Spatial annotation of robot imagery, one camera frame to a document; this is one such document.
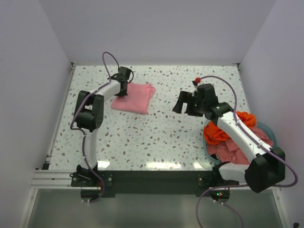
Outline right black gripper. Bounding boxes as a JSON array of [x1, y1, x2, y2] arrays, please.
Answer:
[[172, 91, 206, 117]]

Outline salmon pink t shirt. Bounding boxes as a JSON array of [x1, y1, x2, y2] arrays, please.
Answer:
[[206, 126, 275, 164]]

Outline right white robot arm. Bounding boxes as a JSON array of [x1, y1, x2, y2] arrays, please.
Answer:
[[172, 84, 285, 193]]

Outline light pink t shirt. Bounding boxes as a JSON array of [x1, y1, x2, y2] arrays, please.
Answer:
[[111, 83, 155, 114]]

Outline orange t shirt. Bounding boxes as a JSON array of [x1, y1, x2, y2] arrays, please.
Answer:
[[203, 111, 257, 145]]

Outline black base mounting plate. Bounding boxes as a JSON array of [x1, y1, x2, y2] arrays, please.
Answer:
[[70, 169, 239, 198]]

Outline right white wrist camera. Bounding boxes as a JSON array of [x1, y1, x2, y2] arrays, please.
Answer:
[[192, 77, 201, 92]]

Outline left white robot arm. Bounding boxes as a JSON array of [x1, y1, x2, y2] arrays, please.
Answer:
[[70, 66, 134, 190]]

